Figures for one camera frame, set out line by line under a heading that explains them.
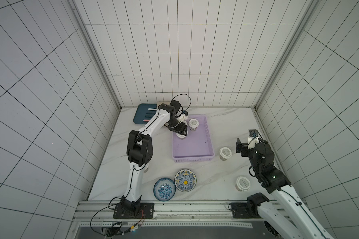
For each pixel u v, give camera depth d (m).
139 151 0.56
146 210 0.73
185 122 1.01
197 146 0.98
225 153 0.86
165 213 0.73
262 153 0.53
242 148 0.67
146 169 0.82
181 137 0.90
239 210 0.73
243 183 0.75
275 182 0.51
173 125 0.81
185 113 0.87
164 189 0.79
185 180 0.82
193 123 1.01
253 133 0.62
